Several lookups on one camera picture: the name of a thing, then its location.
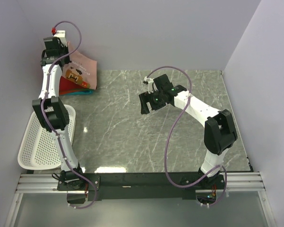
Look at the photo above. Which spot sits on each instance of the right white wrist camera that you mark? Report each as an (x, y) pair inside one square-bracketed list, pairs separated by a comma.
[(150, 83)]

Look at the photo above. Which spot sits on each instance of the folded teal t-shirt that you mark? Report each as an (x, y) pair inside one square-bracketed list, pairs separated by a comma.
[(87, 92)]

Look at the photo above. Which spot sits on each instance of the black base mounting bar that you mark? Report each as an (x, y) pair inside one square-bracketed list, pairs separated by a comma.
[(135, 186)]

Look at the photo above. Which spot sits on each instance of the folded red t-shirt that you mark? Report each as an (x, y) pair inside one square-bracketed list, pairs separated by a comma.
[(66, 84)]

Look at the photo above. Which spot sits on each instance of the pink t-shirt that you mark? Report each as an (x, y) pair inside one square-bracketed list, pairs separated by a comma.
[(81, 71)]

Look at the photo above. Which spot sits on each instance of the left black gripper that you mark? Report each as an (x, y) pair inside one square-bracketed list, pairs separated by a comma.
[(65, 48)]

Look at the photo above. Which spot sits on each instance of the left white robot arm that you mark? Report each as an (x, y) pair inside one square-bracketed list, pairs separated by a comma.
[(49, 109)]

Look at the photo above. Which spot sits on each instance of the aluminium frame rail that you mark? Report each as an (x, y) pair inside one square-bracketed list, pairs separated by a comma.
[(234, 182)]

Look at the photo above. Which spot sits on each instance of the white perforated laundry basket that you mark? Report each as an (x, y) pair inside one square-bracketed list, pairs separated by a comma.
[(39, 151)]

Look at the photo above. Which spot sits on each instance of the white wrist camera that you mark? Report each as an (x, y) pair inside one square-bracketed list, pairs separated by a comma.
[(150, 83), (61, 34)]

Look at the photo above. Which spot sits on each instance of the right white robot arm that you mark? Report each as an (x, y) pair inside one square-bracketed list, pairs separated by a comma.
[(219, 128)]

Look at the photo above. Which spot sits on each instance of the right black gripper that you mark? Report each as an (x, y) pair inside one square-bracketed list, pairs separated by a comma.
[(143, 98)]

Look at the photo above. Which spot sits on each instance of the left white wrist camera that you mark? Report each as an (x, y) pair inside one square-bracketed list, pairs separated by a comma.
[(61, 34)]

